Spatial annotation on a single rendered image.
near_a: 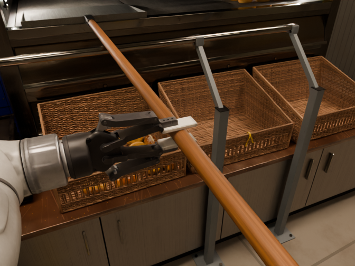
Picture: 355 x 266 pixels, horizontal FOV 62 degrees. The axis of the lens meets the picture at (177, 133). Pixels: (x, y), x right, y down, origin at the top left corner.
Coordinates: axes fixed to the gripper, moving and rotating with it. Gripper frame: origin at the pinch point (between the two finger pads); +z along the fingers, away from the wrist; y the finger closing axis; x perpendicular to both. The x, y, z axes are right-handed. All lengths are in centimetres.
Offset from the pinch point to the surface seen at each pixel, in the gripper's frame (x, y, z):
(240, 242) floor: -45, 118, 60
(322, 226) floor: -35, 117, 113
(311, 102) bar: -42, 29, 82
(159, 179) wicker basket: -51, 57, 13
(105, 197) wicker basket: -50, 58, -11
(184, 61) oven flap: -96, 22, 45
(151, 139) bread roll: -77, 54, 19
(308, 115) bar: -42, 35, 82
